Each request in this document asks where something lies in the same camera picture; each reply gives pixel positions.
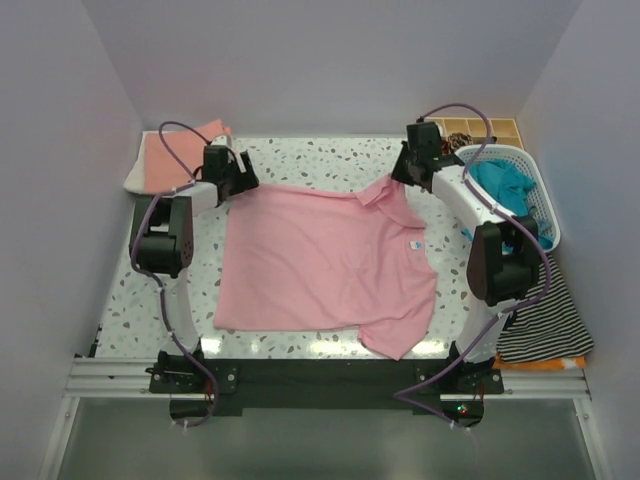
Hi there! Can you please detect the aluminium frame rail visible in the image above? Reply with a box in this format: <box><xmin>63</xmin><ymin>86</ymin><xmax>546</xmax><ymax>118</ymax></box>
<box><xmin>38</xmin><ymin>358</ymin><xmax>611</xmax><ymax>479</ymax></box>

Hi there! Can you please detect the patterned rolled cloth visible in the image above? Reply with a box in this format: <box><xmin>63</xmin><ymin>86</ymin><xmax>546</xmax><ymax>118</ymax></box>
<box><xmin>442</xmin><ymin>132</ymin><xmax>474</xmax><ymax>154</ymax></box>

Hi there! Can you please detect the black white striped shirt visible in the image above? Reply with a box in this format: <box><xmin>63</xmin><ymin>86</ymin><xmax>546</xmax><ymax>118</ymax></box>
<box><xmin>497</xmin><ymin>253</ymin><xmax>594</xmax><ymax>367</ymax></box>

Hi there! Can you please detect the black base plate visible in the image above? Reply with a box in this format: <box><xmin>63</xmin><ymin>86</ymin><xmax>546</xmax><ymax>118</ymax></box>
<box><xmin>146</xmin><ymin>352</ymin><xmax>505</xmax><ymax>426</ymax></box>

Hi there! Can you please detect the white laundry basket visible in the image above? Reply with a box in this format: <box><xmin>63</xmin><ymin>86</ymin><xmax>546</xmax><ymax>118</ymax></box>
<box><xmin>473</xmin><ymin>144</ymin><xmax>561</xmax><ymax>252</ymax></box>

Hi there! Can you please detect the pink t shirt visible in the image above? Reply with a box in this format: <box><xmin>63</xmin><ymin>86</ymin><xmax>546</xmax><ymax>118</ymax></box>
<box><xmin>214</xmin><ymin>176</ymin><xmax>437</xmax><ymax>360</ymax></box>

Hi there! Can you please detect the folded salmon t shirt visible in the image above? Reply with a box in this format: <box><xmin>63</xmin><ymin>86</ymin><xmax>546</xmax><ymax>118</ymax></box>
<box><xmin>142</xmin><ymin>120</ymin><xmax>232</xmax><ymax>194</ymax></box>

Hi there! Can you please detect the teal t shirt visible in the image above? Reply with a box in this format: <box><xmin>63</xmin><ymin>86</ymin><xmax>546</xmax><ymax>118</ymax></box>
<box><xmin>459</xmin><ymin>159</ymin><xmax>539</xmax><ymax>241</ymax></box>

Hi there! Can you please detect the wooden compartment box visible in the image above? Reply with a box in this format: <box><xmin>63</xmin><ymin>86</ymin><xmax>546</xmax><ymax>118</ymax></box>
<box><xmin>424</xmin><ymin>116</ymin><xmax>523</xmax><ymax>150</ymax></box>

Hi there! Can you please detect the folded white t shirt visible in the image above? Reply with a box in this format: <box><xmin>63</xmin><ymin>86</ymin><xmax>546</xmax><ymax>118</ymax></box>
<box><xmin>123</xmin><ymin>131</ymin><xmax>176</xmax><ymax>194</ymax></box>

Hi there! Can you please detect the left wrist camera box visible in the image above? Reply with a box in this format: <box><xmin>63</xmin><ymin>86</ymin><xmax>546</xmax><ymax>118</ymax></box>
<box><xmin>229</xmin><ymin>148</ymin><xmax>251</xmax><ymax>174</ymax></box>

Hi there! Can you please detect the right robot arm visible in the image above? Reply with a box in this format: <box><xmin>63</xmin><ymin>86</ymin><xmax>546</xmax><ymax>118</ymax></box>
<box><xmin>392</xmin><ymin>121</ymin><xmax>545</xmax><ymax>393</ymax></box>

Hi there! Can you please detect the orange white cloth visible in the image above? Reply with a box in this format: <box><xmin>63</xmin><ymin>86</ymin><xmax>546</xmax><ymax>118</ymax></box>
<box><xmin>494</xmin><ymin>354</ymin><xmax>587</xmax><ymax>372</ymax></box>

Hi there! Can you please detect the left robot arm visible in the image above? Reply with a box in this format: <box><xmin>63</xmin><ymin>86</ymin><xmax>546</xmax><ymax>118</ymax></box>
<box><xmin>129</xmin><ymin>145</ymin><xmax>259</xmax><ymax>355</ymax></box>

